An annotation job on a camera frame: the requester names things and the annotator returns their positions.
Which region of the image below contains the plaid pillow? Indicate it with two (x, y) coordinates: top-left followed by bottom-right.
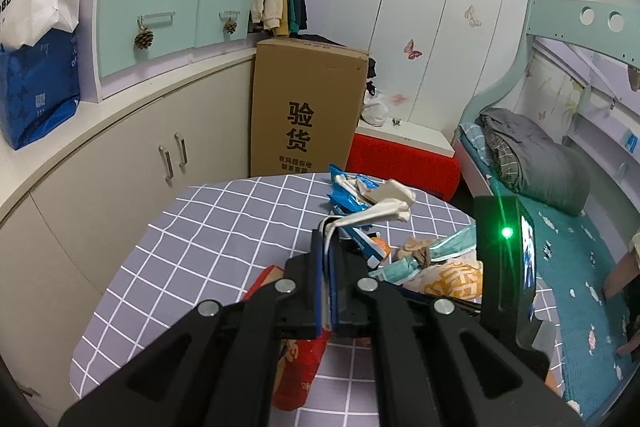
(487, 132), (526, 190)

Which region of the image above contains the blue snack packet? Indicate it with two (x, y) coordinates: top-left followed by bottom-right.
(327, 164), (387, 217)

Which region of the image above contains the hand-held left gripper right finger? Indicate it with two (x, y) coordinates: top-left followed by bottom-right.
(333, 247), (583, 427)

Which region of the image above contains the red snack packet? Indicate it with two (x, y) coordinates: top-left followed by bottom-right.
(242, 264), (331, 410)

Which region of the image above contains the white bed wall shelf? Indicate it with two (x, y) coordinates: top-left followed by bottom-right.
(565, 92), (640, 208)

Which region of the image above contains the orange white plastic bag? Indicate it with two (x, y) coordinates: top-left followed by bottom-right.
(402, 257), (483, 308)

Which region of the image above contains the mint bunk bed frame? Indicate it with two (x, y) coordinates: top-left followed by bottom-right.
(452, 0), (640, 427)

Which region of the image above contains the brown cardboard box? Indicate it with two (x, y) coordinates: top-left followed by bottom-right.
(250, 38), (372, 180)

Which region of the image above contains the beige crumpled paper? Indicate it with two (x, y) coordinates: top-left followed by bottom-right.
(400, 237), (441, 268)

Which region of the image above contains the red storage bench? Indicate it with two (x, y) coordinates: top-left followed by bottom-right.
(345, 122), (462, 202)

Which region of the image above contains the white cubby shelf unit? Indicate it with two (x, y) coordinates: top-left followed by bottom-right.
(80, 0), (311, 102)

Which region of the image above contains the narrow mint drawer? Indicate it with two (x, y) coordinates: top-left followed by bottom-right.
(195, 0), (253, 48)

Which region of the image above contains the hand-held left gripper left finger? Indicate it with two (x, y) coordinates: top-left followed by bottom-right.
(59, 228), (326, 427)

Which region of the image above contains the teal bed sheet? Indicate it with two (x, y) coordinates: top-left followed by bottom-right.
(460, 122), (640, 423)

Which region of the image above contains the wide mint drawer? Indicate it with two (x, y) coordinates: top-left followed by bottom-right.
(97, 0), (201, 80)

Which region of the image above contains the blue shopping bag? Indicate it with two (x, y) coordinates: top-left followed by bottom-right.
(0, 27), (82, 151)

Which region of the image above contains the grey duvet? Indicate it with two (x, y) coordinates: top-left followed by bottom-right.
(475, 108), (591, 215)

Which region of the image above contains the grey checkered tablecloth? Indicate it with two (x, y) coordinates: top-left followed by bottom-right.
(70, 172), (501, 427)

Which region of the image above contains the blue white packet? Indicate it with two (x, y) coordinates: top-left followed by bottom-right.
(345, 227), (392, 269)

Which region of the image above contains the white wrapper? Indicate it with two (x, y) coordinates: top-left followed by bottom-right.
(320, 179), (417, 258)

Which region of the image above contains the low white cabinet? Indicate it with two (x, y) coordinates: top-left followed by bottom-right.
(0, 47), (258, 408)

